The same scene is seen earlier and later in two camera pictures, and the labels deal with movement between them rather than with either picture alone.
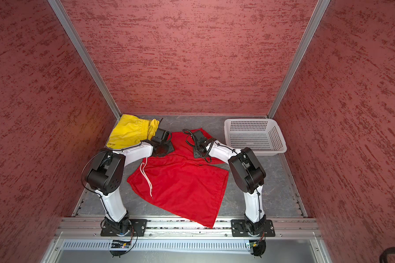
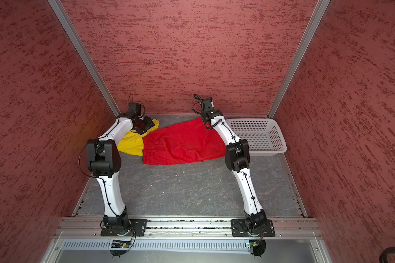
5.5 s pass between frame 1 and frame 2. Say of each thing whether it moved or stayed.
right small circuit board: stayed
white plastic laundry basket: stayed
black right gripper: moved
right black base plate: stayed
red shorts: moved
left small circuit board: stayed
